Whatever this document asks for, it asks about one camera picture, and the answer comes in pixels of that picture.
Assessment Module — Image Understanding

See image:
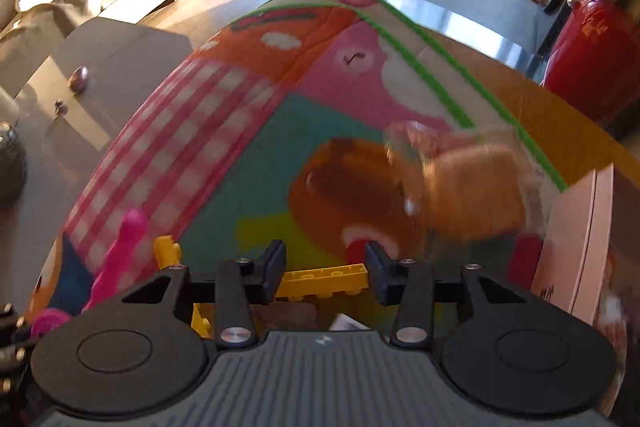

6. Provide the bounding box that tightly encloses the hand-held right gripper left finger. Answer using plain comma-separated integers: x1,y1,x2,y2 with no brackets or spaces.
121,240,288,349

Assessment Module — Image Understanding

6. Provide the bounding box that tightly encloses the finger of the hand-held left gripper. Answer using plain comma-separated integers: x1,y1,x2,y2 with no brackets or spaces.
0,302,33,408

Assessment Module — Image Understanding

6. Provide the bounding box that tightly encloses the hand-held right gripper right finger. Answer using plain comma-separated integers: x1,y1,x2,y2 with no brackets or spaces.
365,241,526,349

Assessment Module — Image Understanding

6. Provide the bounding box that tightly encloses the yellow toy brick frame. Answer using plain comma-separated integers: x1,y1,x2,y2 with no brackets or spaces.
154,235,371,339

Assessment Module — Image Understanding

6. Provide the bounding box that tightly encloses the clear bag of bread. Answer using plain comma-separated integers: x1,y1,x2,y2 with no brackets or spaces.
292,121,546,253

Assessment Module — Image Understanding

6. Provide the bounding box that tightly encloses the pink plastic toy basket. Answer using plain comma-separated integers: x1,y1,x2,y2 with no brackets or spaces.
30,209,149,339

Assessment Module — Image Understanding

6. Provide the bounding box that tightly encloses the pink cardboard box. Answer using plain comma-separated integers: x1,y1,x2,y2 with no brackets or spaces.
531,164,617,328

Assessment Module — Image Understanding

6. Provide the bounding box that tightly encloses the small white card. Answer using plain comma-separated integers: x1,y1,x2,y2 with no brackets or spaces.
329,313,372,334

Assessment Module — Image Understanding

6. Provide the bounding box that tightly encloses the colourful printed play mat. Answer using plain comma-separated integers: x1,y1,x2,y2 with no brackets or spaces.
27,0,568,338

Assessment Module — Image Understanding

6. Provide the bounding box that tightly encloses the dark round container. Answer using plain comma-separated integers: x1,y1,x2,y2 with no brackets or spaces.
0,119,29,208

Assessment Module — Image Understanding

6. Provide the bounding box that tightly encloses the small purple round object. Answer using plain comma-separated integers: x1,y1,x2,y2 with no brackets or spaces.
68,66,91,92

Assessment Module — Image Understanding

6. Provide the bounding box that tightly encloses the red round stool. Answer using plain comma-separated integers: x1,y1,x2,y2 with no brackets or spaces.
541,0,640,124

